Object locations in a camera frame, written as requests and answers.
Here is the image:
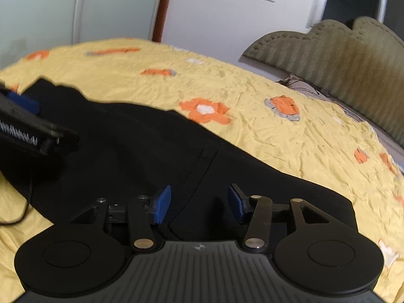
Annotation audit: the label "frosted glass wardrobe door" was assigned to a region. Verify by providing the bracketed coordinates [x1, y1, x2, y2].
[1, 0, 160, 68]

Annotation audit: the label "olive green padded headboard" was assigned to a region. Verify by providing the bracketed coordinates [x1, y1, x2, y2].
[243, 16, 403, 144]

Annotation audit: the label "black cable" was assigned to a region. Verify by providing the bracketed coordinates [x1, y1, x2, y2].
[0, 184, 34, 226]

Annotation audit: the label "brown wooden door frame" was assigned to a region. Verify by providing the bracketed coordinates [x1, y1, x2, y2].
[151, 0, 170, 42]

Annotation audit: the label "yellow floral bed sheet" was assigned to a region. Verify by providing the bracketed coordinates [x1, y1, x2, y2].
[1, 38, 403, 302]

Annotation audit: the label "black pants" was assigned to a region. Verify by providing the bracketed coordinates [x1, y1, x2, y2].
[1, 79, 357, 241]

